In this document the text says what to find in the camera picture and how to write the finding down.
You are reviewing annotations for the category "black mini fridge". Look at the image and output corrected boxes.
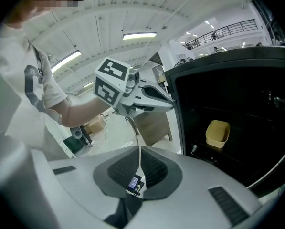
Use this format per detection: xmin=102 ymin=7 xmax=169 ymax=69
xmin=164 ymin=46 xmax=285 ymax=198

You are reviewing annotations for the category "person's white printed t-shirt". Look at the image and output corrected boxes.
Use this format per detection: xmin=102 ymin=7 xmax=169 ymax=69
xmin=0 ymin=22 xmax=74 ymax=157

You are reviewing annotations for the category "white cabinet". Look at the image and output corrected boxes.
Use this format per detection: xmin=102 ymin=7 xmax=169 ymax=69
xmin=44 ymin=120 xmax=77 ymax=159

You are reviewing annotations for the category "person's left forearm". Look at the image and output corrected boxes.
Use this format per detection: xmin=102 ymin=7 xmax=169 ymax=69
xmin=60 ymin=96 xmax=112 ymax=128

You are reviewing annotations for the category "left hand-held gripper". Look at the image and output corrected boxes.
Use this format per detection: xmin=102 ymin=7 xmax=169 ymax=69
xmin=93 ymin=57 xmax=175 ymax=117

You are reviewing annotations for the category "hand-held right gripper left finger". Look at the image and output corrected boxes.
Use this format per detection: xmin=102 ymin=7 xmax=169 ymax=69
xmin=31 ymin=146 xmax=141 ymax=229

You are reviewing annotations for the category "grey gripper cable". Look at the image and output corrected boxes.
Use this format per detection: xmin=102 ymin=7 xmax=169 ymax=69
xmin=125 ymin=115 xmax=139 ymax=146

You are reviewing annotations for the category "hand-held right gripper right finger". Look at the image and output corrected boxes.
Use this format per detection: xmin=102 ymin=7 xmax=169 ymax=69
xmin=127 ymin=146 xmax=263 ymax=229

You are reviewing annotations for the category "yellow plastic container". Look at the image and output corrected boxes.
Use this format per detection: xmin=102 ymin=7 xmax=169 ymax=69
xmin=205 ymin=120 xmax=231 ymax=149

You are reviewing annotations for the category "wooden desk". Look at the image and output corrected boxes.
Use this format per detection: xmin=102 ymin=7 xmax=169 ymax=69
xmin=132 ymin=108 xmax=173 ymax=147

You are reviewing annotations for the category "cardboard box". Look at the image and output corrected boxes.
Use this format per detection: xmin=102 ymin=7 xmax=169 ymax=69
xmin=87 ymin=115 xmax=106 ymax=134

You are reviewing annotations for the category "small black screen module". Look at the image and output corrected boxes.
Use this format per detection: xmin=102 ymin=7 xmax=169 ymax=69
xmin=126 ymin=174 xmax=145 ymax=197

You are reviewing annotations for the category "black balcony railing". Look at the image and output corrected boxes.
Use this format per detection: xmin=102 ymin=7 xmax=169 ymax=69
xmin=184 ymin=19 xmax=258 ymax=50

